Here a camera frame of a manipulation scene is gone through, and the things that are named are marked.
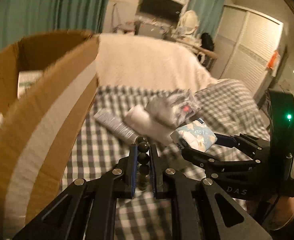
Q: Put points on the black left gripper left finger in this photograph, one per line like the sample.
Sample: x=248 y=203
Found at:
x=86 y=209

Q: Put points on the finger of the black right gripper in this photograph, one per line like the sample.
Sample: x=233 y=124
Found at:
x=208 y=162
x=247 y=144

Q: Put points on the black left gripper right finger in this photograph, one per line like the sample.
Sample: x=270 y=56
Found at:
x=200 y=209

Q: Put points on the white plug-in device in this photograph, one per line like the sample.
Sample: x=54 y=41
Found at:
x=141 y=121

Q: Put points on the person right hand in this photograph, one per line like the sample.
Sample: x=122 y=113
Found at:
x=273 y=214

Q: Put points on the grey checked bed sheet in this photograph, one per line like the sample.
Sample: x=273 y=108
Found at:
x=226 y=107

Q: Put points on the grey patterned tissue pack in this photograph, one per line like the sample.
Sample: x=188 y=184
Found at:
x=174 y=109

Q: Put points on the silver cosmetic tube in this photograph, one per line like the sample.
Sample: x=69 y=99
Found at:
x=116 y=126

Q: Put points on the wooden dressing table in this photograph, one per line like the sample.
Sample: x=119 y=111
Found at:
x=199 y=48

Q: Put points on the white louvred wardrobe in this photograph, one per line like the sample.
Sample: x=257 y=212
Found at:
x=248 y=46

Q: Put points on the black bag on chair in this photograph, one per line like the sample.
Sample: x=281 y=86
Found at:
x=207 y=45

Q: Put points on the cream quilted blanket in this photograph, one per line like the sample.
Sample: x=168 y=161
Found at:
x=139 y=61

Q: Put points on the brown cardboard box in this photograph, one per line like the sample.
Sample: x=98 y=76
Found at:
x=47 y=86

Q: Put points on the white oval vanity mirror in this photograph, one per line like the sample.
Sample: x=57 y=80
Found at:
x=188 y=23

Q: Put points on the teal curtain right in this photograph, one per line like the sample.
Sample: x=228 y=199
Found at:
x=209 y=14

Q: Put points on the teal curtain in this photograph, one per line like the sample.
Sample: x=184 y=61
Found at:
x=209 y=14
x=20 y=18

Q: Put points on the teal curtain left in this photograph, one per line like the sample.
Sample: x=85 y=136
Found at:
x=20 y=18

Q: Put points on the black wall television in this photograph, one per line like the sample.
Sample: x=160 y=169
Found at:
x=165 y=9

